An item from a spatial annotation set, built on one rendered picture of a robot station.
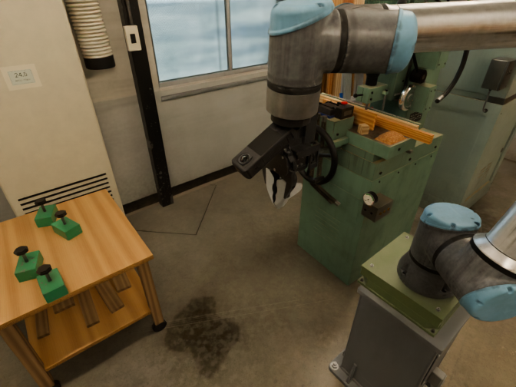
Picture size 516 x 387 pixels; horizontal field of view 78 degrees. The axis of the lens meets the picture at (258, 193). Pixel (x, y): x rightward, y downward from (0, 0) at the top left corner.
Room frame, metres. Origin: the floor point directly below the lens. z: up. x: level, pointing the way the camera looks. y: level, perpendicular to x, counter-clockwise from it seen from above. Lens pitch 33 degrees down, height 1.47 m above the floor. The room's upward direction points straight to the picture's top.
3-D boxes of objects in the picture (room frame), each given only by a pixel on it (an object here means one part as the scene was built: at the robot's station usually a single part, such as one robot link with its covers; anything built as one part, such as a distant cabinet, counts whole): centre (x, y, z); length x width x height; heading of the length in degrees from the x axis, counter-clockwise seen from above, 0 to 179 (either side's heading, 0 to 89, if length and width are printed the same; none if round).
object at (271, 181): (0.57, -0.05, 1.11); 0.06 x 0.03 x 0.09; 127
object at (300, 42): (0.54, -0.06, 1.39); 0.10 x 0.09 x 0.12; 94
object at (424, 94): (1.50, -0.77, 1.02); 0.09 x 0.07 x 0.12; 36
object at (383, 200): (1.22, -0.57, 0.58); 0.12 x 0.08 x 0.08; 126
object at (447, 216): (0.73, -0.57, 0.83); 0.17 x 0.15 x 0.18; 4
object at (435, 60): (1.52, -0.79, 1.23); 0.09 x 0.08 x 0.15; 126
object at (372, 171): (1.59, -0.63, 0.76); 0.57 x 0.45 x 0.09; 126
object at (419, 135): (1.49, -0.55, 0.92); 0.62 x 0.02 x 0.04; 36
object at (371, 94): (1.52, -0.54, 1.03); 0.14 x 0.07 x 0.09; 126
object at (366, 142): (1.48, -0.42, 0.87); 0.61 x 0.30 x 0.06; 36
